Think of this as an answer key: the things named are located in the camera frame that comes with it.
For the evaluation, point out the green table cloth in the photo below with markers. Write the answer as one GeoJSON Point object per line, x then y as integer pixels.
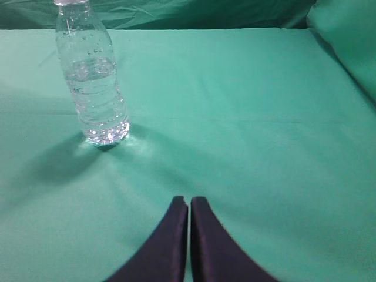
{"type": "Point", "coordinates": [264, 123]}

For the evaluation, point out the clear plastic water bottle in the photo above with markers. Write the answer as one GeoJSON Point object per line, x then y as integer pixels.
{"type": "Point", "coordinates": [88, 64]}

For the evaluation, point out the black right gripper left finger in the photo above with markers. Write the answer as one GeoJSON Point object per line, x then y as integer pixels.
{"type": "Point", "coordinates": [162, 257]}

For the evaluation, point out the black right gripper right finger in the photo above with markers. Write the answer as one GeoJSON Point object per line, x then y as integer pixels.
{"type": "Point", "coordinates": [214, 255]}

